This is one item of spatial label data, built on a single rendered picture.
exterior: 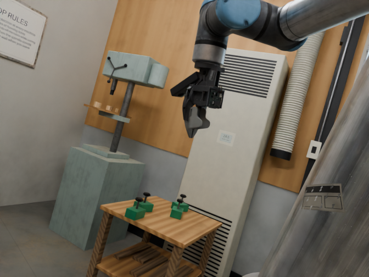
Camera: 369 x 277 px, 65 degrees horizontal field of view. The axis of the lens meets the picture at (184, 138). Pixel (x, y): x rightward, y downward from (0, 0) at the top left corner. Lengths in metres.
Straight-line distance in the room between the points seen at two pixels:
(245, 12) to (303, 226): 0.53
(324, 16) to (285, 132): 1.65
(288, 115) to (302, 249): 2.00
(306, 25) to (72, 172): 2.15
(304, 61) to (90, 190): 1.88
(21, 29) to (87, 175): 1.28
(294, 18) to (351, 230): 0.52
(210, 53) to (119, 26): 2.64
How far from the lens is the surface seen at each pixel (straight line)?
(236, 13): 0.71
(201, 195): 2.27
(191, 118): 0.82
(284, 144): 2.24
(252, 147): 2.16
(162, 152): 2.76
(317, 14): 0.65
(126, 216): 1.70
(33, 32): 2.85
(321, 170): 0.28
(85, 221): 2.43
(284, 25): 0.73
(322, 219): 0.27
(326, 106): 2.37
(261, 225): 2.48
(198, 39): 0.83
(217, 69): 0.80
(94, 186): 2.35
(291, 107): 2.27
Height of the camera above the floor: 1.07
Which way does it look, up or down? 1 degrees down
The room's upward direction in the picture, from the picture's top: 16 degrees clockwise
